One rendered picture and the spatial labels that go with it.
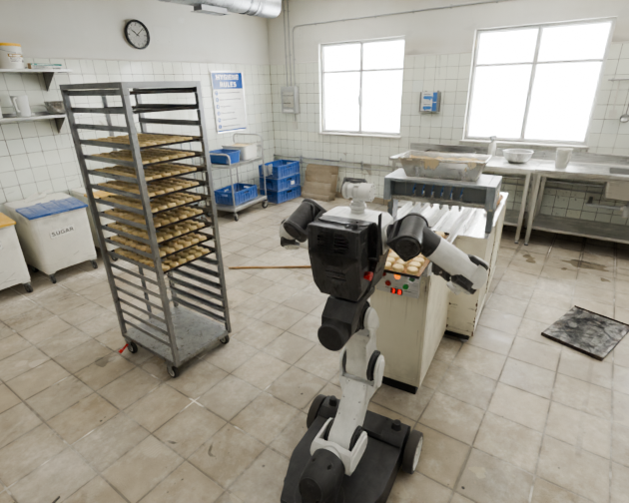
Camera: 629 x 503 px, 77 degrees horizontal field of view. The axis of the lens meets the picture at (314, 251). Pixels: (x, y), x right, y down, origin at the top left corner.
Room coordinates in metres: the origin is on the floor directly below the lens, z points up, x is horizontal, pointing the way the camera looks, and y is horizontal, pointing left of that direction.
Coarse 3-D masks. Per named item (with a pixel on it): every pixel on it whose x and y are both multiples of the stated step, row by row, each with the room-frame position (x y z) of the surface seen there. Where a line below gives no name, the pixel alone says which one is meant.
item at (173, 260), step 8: (192, 248) 2.49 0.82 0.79; (200, 248) 2.48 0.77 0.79; (128, 256) 2.40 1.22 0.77; (136, 256) 2.35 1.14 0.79; (144, 256) 2.39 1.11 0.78; (168, 256) 2.34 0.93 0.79; (176, 256) 2.34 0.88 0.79; (184, 256) 2.35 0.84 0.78; (192, 256) 2.33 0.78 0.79; (152, 264) 2.24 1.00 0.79; (168, 264) 2.25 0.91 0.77; (176, 264) 2.23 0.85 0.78
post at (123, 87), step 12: (120, 84) 2.09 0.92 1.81; (132, 120) 2.10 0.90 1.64; (132, 132) 2.09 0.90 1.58; (132, 144) 2.09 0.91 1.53; (144, 180) 2.11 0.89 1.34; (144, 192) 2.10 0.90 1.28; (144, 204) 2.09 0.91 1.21; (156, 240) 2.11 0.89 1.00; (156, 252) 2.10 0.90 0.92; (156, 264) 2.09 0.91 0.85; (168, 300) 2.11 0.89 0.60; (168, 312) 2.10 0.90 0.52; (168, 324) 2.09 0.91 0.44
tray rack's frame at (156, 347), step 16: (64, 96) 2.45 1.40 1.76; (144, 128) 2.82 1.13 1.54; (80, 144) 2.47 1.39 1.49; (80, 160) 2.45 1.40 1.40; (96, 208) 2.47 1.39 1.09; (96, 224) 2.45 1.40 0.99; (112, 272) 2.47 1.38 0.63; (112, 288) 2.45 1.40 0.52; (176, 304) 2.82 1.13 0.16; (176, 320) 2.60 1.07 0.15; (192, 320) 2.60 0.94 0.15; (208, 320) 2.59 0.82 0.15; (128, 336) 2.41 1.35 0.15; (144, 336) 2.40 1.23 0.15; (160, 336) 2.40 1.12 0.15; (192, 336) 2.39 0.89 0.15; (208, 336) 2.38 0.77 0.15; (224, 336) 2.42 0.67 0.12; (160, 352) 2.21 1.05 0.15; (192, 352) 2.20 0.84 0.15
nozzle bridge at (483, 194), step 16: (400, 176) 2.76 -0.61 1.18; (480, 176) 2.69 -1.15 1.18; (496, 176) 2.68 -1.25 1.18; (384, 192) 2.74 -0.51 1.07; (400, 192) 2.77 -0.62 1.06; (416, 192) 2.71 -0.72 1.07; (448, 192) 2.60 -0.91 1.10; (464, 192) 2.55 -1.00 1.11; (480, 192) 2.50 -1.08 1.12; (496, 192) 2.45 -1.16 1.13; (480, 208) 2.45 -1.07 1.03
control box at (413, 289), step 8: (384, 280) 1.98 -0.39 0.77; (392, 280) 1.95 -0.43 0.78; (400, 280) 1.93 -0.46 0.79; (408, 280) 1.91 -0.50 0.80; (416, 280) 1.89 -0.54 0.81; (376, 288) 2.00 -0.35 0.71; (384, 288) 1.97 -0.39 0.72; (400, 288) 1.93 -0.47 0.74; (408, 288) 1.91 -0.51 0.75; (416, 288) 1.89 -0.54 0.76; (416, 296) 1.88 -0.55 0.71
